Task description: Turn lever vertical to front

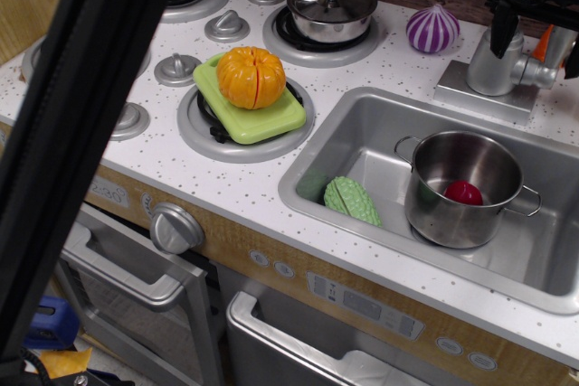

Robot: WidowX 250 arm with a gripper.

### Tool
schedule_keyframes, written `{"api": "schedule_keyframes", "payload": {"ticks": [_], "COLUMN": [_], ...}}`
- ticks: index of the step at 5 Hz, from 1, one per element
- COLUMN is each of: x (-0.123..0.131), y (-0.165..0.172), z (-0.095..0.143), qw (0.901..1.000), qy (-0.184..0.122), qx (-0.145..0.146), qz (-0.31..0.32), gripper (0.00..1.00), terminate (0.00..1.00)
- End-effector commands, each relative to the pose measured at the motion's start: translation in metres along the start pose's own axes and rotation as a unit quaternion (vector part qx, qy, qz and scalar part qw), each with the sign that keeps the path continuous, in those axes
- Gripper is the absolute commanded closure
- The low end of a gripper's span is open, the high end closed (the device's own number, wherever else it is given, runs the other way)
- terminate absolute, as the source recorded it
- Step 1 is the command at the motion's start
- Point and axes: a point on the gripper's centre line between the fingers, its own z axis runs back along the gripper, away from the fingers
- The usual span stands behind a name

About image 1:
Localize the silver toy faucet lever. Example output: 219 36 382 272
510 54 559 89

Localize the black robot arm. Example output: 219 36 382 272
1 0 578 385

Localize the orange toy carrot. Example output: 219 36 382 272
532 25 571 70

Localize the silver toy faucet base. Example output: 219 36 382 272
434 30 540 125

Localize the purple striped toy onion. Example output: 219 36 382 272
405 0 460 54

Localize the large steel pot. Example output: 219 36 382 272
394 131 543 249

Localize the small lidded steel pot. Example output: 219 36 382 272
287 0 377 43

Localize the red toy ball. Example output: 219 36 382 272
444 180 483 206

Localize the grey toy sink basin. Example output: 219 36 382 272
280 88 578 315

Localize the grey back right burner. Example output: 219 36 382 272
262 6 380 69

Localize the green toy bitter gourd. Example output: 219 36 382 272
324 176 383 227

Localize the orange toy pumpkin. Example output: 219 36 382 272
216 46 287 110

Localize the green toy cutting board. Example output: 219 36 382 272
194 53 307 145

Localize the grey front right burner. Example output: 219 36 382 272
176 79 315 164

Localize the silver toy dishwasher door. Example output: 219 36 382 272
220 273 461 385

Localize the silver oven dial knob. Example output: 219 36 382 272
149 202 205 255

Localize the silver toy oven door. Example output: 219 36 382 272
54 204 224 385

